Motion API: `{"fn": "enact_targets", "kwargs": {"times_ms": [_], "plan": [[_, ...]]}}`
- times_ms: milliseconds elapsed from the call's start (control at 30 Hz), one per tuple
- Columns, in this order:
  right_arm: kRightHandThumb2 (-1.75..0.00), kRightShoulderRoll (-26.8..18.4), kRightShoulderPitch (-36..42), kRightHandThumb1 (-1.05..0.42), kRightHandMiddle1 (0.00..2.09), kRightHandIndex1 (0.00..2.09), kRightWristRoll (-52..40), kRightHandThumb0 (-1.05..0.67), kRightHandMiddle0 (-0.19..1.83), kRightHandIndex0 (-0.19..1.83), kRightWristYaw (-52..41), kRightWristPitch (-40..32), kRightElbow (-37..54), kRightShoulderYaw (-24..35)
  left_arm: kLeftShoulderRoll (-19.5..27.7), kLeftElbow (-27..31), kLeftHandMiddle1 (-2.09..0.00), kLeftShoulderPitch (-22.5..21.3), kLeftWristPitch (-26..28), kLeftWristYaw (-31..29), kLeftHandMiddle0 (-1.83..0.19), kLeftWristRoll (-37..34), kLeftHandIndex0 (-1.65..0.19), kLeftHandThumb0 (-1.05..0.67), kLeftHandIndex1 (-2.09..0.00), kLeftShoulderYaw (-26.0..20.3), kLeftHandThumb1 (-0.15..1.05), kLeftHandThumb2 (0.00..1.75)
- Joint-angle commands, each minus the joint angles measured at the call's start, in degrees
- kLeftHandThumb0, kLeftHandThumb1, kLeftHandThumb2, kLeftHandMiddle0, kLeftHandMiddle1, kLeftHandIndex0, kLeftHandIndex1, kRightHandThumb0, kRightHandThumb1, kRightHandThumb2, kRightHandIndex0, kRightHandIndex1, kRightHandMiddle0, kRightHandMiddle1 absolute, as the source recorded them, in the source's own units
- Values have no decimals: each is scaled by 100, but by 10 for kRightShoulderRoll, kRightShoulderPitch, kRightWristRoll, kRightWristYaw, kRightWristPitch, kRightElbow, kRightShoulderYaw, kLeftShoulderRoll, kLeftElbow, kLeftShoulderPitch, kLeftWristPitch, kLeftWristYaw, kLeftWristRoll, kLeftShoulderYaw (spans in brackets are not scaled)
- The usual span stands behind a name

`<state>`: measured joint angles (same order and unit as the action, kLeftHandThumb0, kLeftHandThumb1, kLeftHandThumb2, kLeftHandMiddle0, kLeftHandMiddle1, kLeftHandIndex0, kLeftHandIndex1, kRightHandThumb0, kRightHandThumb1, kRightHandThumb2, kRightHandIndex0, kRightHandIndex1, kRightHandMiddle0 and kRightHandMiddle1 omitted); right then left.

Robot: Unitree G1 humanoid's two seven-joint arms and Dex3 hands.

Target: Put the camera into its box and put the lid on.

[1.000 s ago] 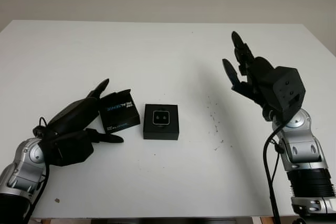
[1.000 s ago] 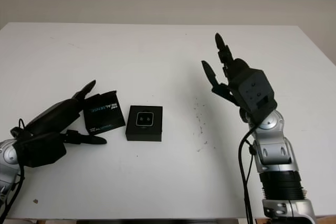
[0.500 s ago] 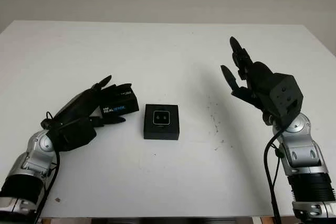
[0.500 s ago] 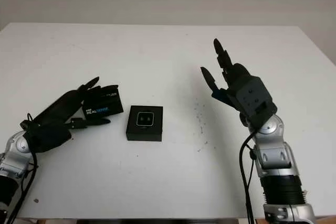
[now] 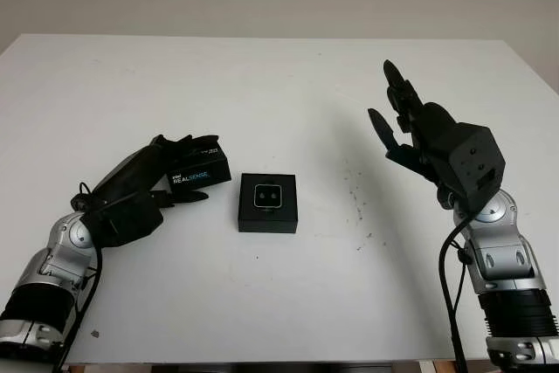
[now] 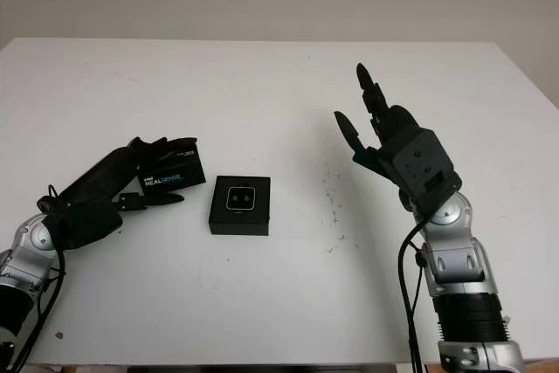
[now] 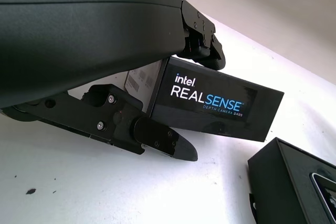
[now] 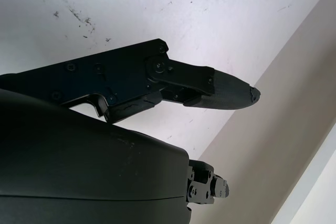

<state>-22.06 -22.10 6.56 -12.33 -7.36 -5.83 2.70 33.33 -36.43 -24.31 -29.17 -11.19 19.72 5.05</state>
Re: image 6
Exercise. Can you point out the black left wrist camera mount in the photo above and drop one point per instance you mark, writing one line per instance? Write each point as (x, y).
(87, 226)

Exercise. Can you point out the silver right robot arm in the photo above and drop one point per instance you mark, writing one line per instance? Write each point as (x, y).
(458, 268)

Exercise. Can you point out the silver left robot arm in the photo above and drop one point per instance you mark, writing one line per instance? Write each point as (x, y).
(26, 255)

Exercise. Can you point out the black box base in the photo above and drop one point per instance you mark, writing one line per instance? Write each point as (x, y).
(238, 224)

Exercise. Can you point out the black RealSense box lid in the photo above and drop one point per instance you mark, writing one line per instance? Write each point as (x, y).
(174, 178)

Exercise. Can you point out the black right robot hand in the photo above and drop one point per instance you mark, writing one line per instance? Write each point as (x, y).
(395, 124)

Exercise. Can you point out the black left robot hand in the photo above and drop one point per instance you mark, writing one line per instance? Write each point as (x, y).
(100, 176)

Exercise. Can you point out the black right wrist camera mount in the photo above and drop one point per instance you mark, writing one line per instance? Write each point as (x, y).
(423, 167)

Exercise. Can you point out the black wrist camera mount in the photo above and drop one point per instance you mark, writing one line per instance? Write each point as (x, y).
(423, 167)
(87, 226)

